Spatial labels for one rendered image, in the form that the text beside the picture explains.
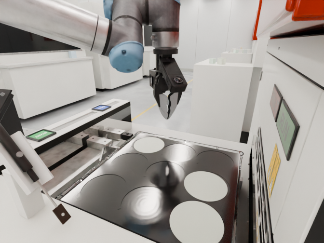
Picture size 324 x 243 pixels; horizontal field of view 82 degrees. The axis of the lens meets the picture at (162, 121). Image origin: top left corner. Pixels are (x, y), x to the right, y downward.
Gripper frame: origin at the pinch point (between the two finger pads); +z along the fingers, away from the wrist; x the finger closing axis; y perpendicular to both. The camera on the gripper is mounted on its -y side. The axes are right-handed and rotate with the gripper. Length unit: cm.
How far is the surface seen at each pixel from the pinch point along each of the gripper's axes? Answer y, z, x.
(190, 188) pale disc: -22.3, 8.9, 4.1
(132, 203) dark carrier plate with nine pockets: -21.3, 9.0, 17.4
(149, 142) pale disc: 1.6, 9.1, 6.1
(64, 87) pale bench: 343, 60, 63
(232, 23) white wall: 584, -74, -513
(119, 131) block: 11.8, 8.3, 14.0
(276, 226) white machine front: -40.9, -0.9, 2.8
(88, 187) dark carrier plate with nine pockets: -12.9, 8.9, 25.7
